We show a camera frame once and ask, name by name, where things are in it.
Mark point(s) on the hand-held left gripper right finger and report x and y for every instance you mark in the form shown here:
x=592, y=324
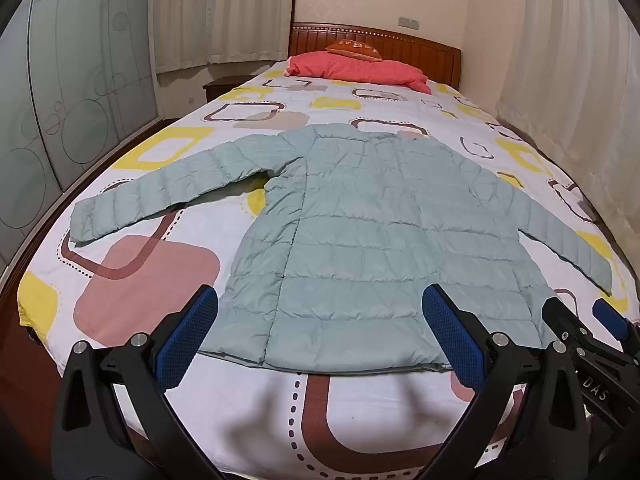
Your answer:
x=452, y=332

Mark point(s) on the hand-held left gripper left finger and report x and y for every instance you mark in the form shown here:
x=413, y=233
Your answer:
x=187, y=332

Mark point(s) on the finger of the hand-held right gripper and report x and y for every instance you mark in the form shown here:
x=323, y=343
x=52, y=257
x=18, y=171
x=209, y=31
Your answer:
x=567, y=322
x=610, y=320

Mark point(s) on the light green puffer jacket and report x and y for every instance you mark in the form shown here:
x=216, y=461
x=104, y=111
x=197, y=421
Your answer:
x=375, y=220

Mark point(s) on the patterned white bed sheet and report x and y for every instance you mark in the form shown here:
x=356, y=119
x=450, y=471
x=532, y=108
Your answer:
x=165, y=280

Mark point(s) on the long cream curtain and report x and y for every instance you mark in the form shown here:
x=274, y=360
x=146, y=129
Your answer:
x=565, y=85

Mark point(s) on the dark wooden nightstand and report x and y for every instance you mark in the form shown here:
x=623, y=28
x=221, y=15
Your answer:
x=222, y=87

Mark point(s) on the frosted glass wardrobe doors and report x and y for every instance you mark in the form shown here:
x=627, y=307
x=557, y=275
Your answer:
x=75, y=85

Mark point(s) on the wooden headboard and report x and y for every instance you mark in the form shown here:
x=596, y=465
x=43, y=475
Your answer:
x=425, y=50

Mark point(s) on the pink pillow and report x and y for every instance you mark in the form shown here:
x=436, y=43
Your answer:
x=350, y=67

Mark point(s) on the orange cushion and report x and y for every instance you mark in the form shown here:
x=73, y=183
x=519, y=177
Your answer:
x=352, y=49

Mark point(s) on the cream curtain beside nightstand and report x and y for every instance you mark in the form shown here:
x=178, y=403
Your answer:
x=225, y=10

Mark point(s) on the wooden bed frame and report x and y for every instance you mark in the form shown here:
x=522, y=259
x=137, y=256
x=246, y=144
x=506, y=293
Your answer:
x=30, y=375

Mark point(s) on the wall socket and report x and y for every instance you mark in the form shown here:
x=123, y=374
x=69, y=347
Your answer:
x=408, y=22

